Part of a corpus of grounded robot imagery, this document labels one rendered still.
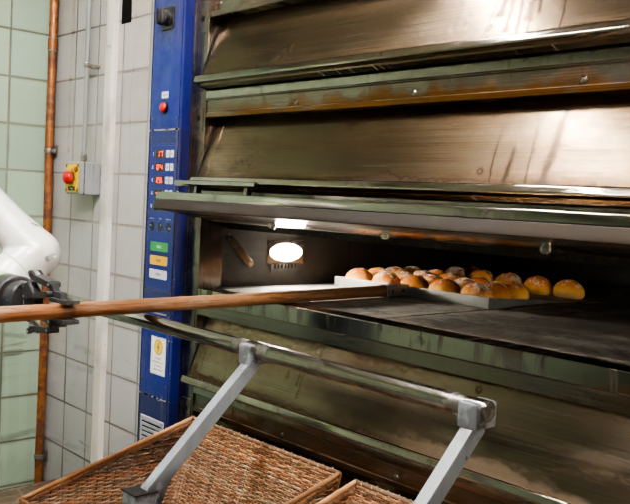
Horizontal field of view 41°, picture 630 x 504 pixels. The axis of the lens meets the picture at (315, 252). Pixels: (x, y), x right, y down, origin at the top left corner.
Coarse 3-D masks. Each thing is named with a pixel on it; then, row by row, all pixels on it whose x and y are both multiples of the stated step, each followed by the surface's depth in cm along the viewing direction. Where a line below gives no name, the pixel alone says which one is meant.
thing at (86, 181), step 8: (72, 168) 261; (80, 168) 257; (88, 168) 259; (96, 168) 261; (80, 176) 258; (88, 176) 259; (96, 176) 261; (72, 184) 261; (80, 184) 258; (88, 184) 259; (96, 184) 261; (72, 192) 261; (80, 192) 258; (88, 192) 260; (96, 192) 261
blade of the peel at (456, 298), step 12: (336, 276) 250; (420, 288) 226; (444, 300) 220; (456, 300) 218; (468, 300) 215; (480, 300) 212; (492, 300) 212; (504, 300) 215; (516, 300) 219; (528, 300) 223; (540, 300) 227; (552, 300) 234
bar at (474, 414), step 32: (128, 320) 177; (160, 320) 168; (256, 352) 145; (288, 352) 140; (224, 384) 145; (352, 384) 128; (384, 384) 123; (416, 384) 119; (480, 416) 110; (192, 448) 139; (448, 448) 110; (160, 480) 135; (448, 480) 108
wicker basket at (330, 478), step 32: (192, 416) 218; (128, 448) 205; (160, 448) 213; (224, 448) 207; (256, 448) 199; (64, 480) 194; (96, 480) 201; (128, 480) 206; (192, 480) 212; (224, 480) 204; (256, 480) 196; (288, 480) 189; (320, 480) 183
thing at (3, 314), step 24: (336, 288) 211; (360, 288) 217; (384, 288) 223; (0, 312) 151; (24, 312) 154; (48, 312) 158; (72, 312) 161; (96, 312) 165; (120, 312) 169; (144, 312) 173
